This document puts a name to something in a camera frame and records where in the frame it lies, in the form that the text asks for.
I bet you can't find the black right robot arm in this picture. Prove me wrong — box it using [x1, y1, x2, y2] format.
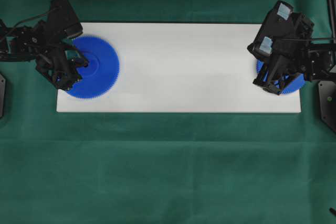
[247, 1, 335, 95]

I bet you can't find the white rectangular board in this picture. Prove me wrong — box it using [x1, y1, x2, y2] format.
[56, 23, 301, 113]

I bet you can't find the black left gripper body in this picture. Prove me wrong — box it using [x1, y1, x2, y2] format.
[25, 20, 82, 90]

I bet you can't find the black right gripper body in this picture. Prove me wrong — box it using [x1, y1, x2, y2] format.
[252, 13, 314, 95]

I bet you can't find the large blue gear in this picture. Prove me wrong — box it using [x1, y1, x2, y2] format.
[67, 36, 120, 99]

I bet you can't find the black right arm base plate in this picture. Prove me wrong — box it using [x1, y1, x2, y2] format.
[318, 81, 336, 133]

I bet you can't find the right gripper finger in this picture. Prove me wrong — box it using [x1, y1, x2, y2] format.
[247, 36, 273, 63]
[258, 1, 295, 42]

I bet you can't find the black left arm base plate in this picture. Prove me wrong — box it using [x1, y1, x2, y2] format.
[0, 74, 6, 118]

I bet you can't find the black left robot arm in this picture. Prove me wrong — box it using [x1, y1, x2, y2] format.
[1, 0, 89, 91]

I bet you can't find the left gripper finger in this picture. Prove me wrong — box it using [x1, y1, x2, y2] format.
[65, 48, 89, 72]
[47, 0, 83, 41]

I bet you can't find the small blue gear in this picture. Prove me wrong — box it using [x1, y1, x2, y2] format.
[256, 60, 306, 95]

